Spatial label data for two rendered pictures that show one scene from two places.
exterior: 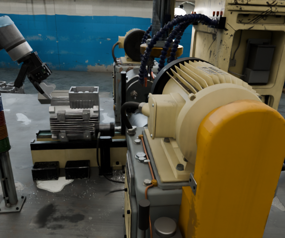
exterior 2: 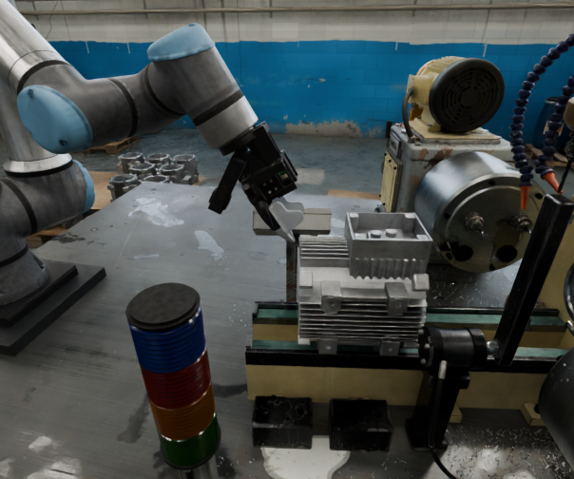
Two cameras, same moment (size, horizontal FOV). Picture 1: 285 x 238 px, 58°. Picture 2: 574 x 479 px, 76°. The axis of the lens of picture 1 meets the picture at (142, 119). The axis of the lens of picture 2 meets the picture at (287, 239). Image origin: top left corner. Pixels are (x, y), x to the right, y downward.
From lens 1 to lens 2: 0.60 m
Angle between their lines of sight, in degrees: 11
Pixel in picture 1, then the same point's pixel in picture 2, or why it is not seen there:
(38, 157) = (262, 378)
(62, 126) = (332, 324)
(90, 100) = (407, 258)
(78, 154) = (354, 379)
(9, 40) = (203, 95)
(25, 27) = not seen: hidden behind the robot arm
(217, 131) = not seen: outside the picture
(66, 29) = (256, 66)
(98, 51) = (305, 100)
